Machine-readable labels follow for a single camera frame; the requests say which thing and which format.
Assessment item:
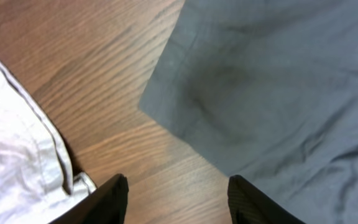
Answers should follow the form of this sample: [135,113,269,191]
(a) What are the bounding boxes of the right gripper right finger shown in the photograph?
[227,175,304,224]

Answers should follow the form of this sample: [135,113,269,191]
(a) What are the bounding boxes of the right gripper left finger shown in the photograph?
[51,174,129,224]

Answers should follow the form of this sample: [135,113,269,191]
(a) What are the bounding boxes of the beige shorts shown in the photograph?
[0,61,96,223]

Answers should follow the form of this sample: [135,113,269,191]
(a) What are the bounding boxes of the grey shorts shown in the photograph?
[139,0,358,223]

